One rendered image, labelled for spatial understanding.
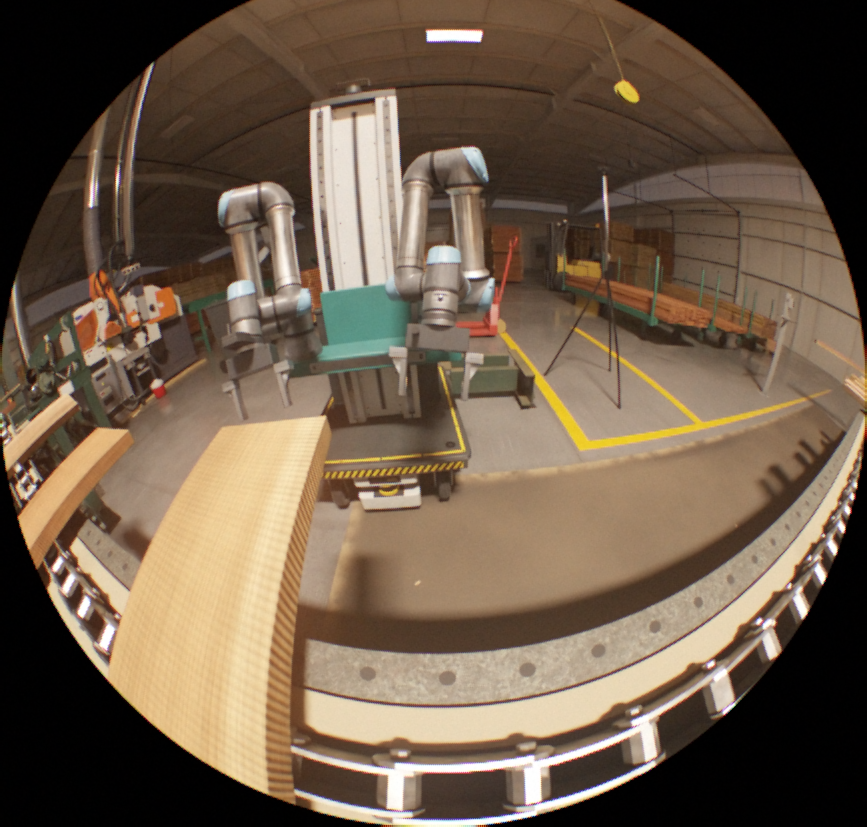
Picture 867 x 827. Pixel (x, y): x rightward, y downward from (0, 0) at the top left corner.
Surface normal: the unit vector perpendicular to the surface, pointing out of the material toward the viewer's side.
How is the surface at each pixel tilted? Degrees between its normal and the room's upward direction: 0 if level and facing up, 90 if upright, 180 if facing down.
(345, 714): 0
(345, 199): 90
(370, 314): 90
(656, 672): 0
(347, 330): 90
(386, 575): 0
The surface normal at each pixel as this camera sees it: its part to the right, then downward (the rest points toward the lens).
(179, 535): -0.06, -0.88
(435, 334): -0.01, 0.08
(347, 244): 0.09, 0.47
